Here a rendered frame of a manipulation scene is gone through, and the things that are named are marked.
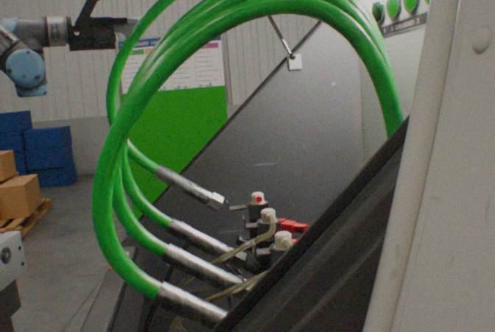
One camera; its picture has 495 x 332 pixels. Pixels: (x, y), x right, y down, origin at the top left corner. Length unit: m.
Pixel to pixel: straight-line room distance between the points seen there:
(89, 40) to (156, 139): 2.74
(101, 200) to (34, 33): 0.83
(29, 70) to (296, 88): 0.55
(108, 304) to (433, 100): 0.58
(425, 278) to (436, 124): 0.06
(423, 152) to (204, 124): 3.62
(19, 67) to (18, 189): 3.78
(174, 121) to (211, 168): 2.94
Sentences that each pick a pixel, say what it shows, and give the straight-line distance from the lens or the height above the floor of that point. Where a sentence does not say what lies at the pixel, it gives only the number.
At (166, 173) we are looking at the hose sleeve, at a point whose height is 1.16.
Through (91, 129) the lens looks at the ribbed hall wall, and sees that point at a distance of 7.48.
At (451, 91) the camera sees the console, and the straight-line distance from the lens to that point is 0.18.
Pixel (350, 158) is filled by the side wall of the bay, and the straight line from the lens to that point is 0.91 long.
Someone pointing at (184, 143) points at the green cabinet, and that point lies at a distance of 3.79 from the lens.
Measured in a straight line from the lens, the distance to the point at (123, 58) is 0.53.
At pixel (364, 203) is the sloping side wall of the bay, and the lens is 0.21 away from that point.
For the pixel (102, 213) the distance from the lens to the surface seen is 0.30.
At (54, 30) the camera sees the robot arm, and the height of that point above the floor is 1.43.
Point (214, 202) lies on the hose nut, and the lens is 0.54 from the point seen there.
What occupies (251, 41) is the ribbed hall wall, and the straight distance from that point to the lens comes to 7.01.
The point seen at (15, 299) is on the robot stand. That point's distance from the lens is 1.05.
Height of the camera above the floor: 1.25
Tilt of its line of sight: 8 degrees down
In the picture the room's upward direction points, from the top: 4 degrees counter-clockwise
